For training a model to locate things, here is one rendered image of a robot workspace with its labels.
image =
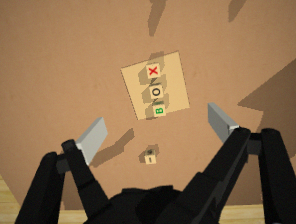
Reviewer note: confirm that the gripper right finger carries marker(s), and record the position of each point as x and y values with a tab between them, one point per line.
209	190

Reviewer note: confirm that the cream block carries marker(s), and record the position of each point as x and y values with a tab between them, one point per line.
150	156
156	90
159	108
153	70

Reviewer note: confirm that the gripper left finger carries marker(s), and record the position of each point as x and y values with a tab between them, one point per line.
42	202

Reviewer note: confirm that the tan square mat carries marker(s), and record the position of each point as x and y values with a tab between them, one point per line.
173	85

